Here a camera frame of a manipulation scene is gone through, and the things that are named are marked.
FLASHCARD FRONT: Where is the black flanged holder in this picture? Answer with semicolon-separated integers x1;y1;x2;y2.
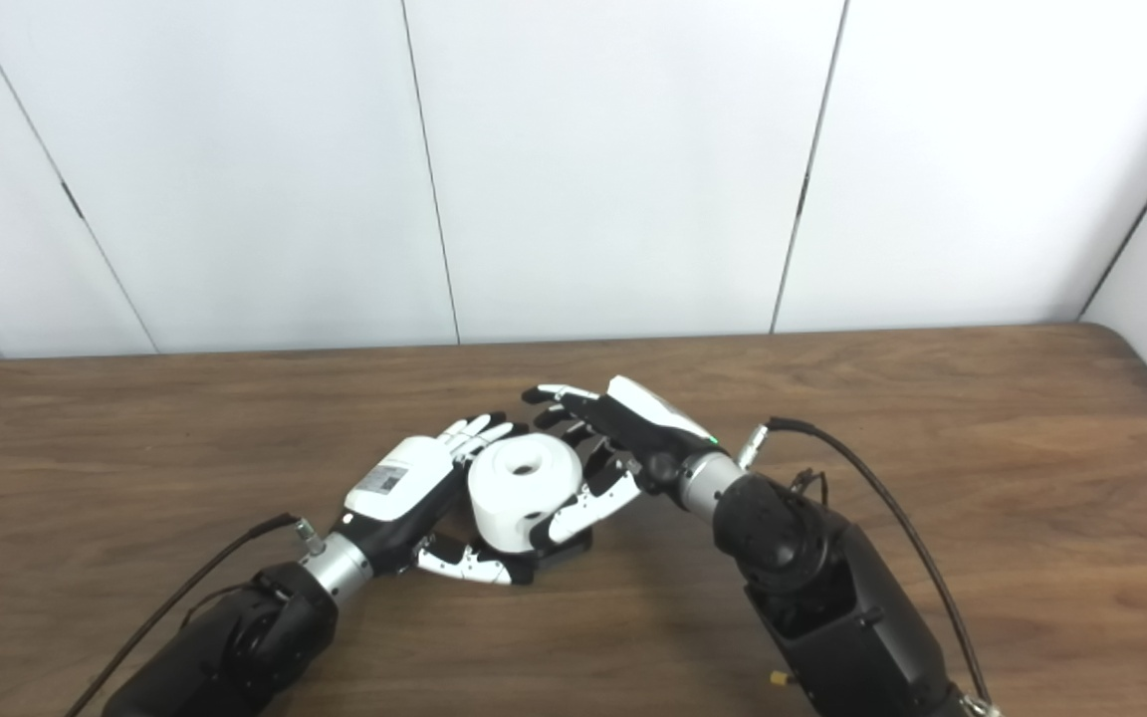
509;528;594;584

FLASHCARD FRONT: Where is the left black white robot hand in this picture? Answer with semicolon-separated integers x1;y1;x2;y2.
340;411;540;587

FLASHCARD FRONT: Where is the round white plastic piece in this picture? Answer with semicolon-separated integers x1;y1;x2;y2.
467;434;584;552

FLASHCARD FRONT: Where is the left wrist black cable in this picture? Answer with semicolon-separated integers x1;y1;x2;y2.
64;513;326;717

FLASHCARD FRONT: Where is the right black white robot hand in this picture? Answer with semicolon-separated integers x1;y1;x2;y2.
522;375;724;549

